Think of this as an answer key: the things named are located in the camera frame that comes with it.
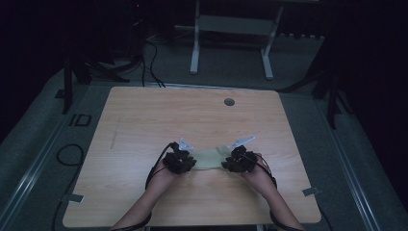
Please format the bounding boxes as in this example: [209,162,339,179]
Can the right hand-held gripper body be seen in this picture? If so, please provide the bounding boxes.
[220,135,259,173]

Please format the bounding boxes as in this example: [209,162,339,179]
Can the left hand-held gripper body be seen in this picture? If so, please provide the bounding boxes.
[162,137,197,175]

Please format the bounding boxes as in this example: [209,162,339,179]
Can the person's left hand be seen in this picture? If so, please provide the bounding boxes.
[150,166,183,193]

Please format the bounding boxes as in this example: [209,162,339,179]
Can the person's right hand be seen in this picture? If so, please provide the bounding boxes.
[240,160,274,194]

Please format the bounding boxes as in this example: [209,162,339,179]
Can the grey tape piece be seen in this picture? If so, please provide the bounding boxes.
[60,192,86,204]
[301,187,321,197]

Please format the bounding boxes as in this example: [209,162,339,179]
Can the black metal stand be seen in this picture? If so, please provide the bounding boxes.
[277,32,355,130]
[54,47,143,116]

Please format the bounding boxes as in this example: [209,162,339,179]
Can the left hand-held gripper black cable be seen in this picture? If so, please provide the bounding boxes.
[110,141,178,231]

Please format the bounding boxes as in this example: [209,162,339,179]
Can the hand-held gripper black cable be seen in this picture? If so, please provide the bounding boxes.
[254,153,304,231]
[110,141,178,231]

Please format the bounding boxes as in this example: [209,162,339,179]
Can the right hand-held gripper black cable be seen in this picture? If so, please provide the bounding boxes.
[254,153,304,231]

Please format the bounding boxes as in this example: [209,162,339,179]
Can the black cables on floor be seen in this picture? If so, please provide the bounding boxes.
[140,39,166,89]

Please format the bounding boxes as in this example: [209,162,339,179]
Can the metal floor rail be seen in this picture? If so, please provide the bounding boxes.
[0,84,92,225]
[316,95,384,231]

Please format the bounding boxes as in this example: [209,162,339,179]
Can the black floor cable loop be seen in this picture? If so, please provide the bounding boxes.
[51,142,86,231]

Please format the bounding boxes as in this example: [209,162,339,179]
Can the white desk frame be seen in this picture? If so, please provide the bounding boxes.
[174,0,321,81]

